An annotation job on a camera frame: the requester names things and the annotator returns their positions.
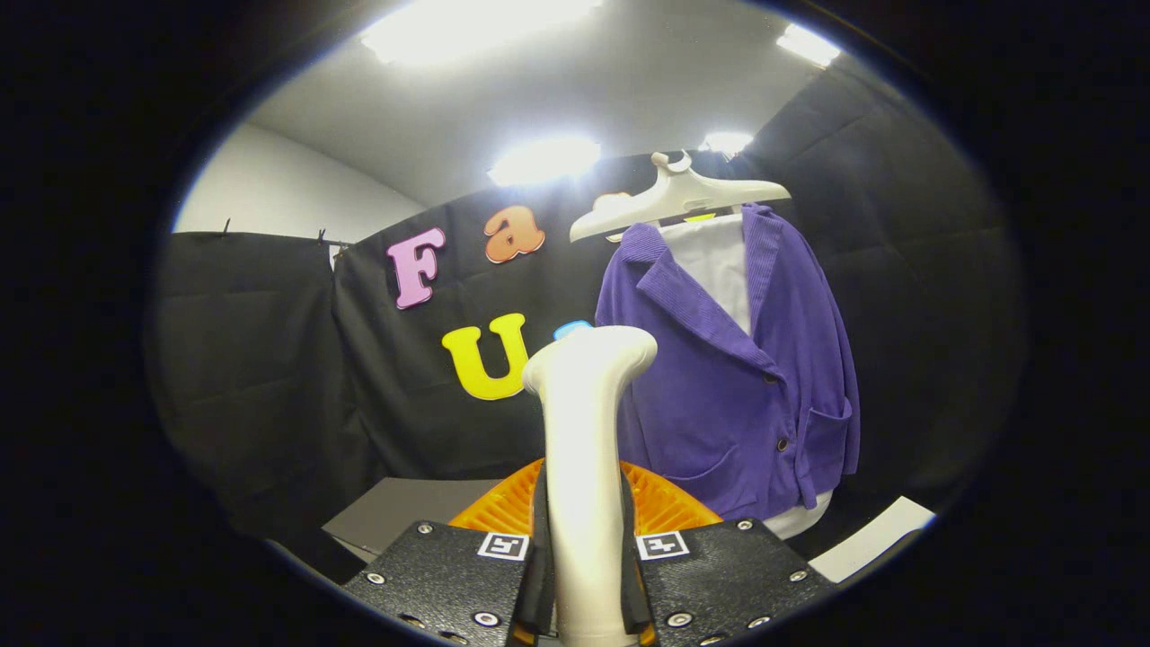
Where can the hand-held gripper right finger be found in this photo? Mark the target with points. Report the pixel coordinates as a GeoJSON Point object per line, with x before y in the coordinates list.
{"type": "Point", "coordinates": [728, 575]}

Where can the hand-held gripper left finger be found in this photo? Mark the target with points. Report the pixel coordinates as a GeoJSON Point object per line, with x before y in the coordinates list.
{"type": "Point", "coordinates": [449, 580]}

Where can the purple jacket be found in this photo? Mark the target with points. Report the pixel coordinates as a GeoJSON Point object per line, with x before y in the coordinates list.
{"type": "Point", "coordinates": [719, 404]}

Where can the white garment steamer head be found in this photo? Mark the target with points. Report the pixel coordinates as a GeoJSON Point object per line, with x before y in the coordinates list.
{"type": "Point", "coordinates": [584, 449]}

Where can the white plastic clothes hanger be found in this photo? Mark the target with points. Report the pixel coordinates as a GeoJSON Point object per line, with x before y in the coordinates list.
{"type": "Point", "coordinates": [674, 193]}

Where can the black backdrop cloth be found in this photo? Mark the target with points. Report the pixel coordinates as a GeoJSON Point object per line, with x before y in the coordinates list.
{"type": "Point", "coordinates": [269, 359]}

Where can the large ceiling light panel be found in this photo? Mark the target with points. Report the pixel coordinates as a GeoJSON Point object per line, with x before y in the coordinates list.
{"type": "Point", "coordinates": [476, 27]}

